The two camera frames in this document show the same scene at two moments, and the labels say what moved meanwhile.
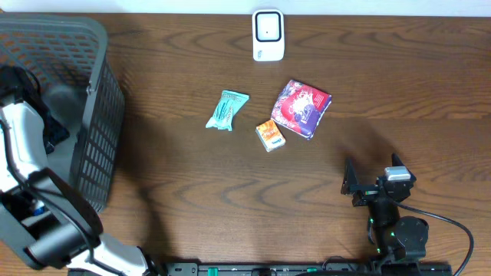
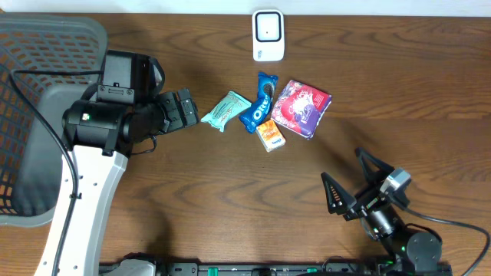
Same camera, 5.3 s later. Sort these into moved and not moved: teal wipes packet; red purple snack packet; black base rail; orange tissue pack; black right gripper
Moved: teal wipes packet; black right gripper
Not moved: red purple snack packet; black base rail; orange tissue pack
